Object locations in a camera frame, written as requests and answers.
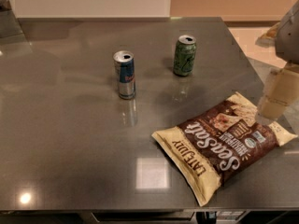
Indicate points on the green soda can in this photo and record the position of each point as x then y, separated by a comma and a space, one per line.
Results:
184, 55

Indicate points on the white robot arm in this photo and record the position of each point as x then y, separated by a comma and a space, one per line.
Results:
287, 39

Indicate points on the blue silver redbull can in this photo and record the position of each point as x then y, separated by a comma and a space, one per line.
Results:
125, 73

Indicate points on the brown sea salt chip bag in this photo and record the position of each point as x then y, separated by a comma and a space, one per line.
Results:
220, 143

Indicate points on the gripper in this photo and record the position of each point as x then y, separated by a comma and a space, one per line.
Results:
289, 36

